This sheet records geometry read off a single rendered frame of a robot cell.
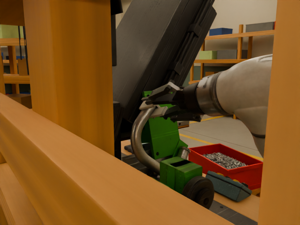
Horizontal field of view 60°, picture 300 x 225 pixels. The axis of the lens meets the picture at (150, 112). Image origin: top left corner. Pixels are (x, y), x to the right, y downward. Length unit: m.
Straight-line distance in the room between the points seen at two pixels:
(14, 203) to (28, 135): 0.74
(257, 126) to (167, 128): 0.38
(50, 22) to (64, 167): 0.21
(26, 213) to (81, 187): 0.79
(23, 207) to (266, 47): 6.37
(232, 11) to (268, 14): 1.01
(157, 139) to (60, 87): 0.48
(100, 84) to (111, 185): 0.23
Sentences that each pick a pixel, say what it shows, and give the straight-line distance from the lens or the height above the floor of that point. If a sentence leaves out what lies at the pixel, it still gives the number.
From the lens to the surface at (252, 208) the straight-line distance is 0.94.
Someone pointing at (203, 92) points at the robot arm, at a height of 1.30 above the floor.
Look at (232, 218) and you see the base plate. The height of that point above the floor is 0.90.
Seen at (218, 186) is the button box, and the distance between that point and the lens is 0.99.
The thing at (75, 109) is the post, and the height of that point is 1.29.
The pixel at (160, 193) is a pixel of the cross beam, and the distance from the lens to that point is 0.18.
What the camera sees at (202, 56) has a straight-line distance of 7.18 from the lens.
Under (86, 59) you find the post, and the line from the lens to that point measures 0.39.
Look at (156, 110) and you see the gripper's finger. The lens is 0.74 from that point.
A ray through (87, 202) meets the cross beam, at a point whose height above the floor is 1.27.
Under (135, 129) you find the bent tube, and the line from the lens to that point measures 0.71.
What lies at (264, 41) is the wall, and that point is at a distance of 6.89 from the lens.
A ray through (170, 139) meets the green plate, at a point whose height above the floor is 1.12.
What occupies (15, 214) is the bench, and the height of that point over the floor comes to 0.88.
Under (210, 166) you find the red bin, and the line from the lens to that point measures 1.25.
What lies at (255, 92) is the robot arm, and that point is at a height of 1.31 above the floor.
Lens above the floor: 1.36
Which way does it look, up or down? 11 degrees down
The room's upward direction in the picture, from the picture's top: straight up
